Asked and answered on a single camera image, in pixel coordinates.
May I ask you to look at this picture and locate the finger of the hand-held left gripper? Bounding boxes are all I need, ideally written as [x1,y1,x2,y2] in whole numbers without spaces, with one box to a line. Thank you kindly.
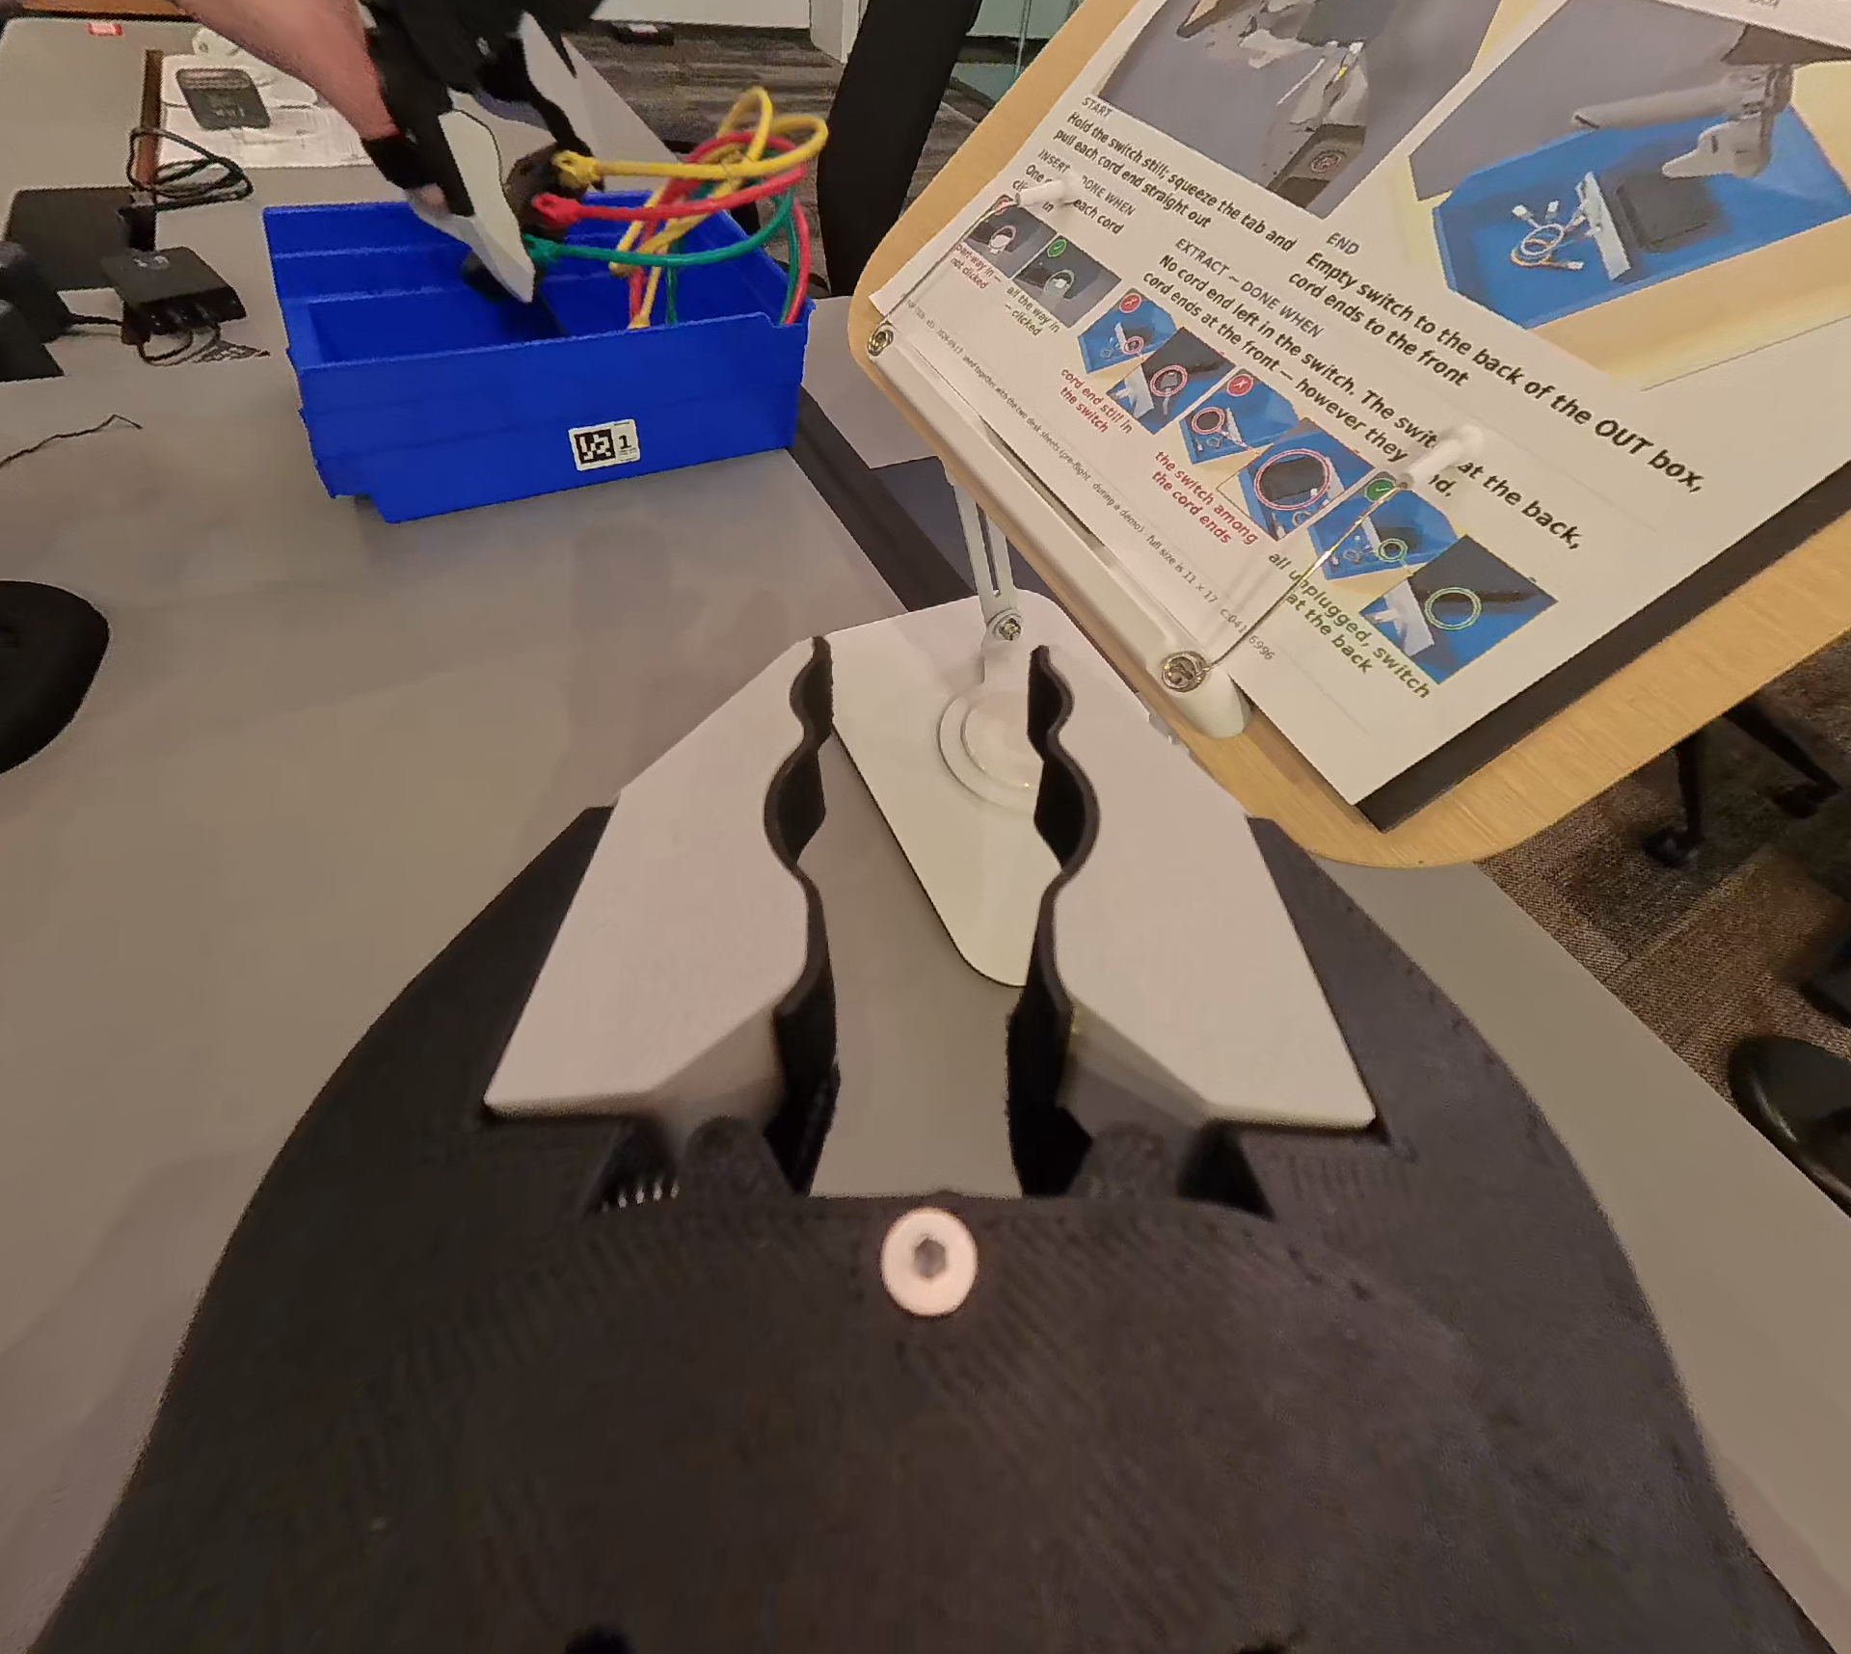
[408,115,539,305]

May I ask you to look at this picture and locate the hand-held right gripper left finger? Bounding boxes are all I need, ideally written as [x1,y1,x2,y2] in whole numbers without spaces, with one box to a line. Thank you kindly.
[479,635,844,1157]

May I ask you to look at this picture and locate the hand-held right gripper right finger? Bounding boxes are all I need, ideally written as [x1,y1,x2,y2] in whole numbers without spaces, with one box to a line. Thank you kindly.
[1004,647,1378,1144]

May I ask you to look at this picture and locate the black network switch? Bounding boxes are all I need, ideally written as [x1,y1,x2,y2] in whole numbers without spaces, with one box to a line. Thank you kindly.
[497,147,601,248]

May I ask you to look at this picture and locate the red ethernet cable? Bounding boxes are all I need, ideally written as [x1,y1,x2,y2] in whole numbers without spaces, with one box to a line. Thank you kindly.
[531,134,811,327]

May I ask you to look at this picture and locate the green ethernet cable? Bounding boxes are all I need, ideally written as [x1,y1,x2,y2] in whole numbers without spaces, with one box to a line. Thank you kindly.
[522,194,815,330]

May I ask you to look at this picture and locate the yellow ethernet cable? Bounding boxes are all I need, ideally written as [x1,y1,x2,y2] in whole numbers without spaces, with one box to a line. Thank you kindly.
[554,86,832,334]

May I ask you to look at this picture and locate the blue plastic bin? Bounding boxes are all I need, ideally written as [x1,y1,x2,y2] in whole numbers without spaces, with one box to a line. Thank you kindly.
[261,192,815,527]

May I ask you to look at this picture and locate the white paper leaflets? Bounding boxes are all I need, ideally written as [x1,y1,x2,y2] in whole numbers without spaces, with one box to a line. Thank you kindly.
[155,49,369,170]

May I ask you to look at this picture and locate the black usb hub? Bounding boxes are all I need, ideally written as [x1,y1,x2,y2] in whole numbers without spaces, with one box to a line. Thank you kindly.
[99,249,248,354]

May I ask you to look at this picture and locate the black device stand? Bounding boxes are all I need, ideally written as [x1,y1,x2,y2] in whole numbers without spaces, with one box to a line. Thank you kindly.
[3,186,157,257]

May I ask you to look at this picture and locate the black office chair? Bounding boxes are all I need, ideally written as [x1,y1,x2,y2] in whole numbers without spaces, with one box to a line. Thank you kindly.
[815,0,1009,302]

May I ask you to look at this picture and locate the black battery charger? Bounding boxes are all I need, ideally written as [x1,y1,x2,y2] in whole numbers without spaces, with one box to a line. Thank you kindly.
[0,242,67,384]

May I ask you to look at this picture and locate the black textured pad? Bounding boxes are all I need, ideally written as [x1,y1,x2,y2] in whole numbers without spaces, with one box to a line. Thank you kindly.
[0,581,111,778]

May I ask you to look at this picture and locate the black cable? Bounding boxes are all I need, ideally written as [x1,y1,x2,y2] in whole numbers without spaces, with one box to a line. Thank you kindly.
[126,128,254,211]

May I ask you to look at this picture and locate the thin black wire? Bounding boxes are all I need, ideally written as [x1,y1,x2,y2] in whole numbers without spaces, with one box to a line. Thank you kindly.
[0,415,142,475]

